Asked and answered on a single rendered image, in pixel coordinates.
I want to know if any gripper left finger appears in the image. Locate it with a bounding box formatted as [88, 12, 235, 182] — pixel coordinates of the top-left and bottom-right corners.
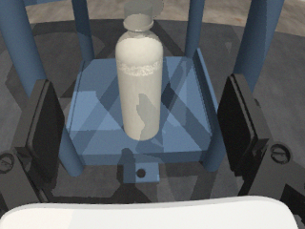
[0, 79, 65, 219]

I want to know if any blue shelving unit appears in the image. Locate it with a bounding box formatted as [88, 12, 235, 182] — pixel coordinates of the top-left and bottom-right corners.
[0, 0, 284, 183]

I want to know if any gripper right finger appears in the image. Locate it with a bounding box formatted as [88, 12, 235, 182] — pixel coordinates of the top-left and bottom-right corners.
[217, 73, 305, 225]

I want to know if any white ceramic bottle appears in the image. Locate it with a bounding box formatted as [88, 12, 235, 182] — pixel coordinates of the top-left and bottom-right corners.
[115, 0, 163, 140]

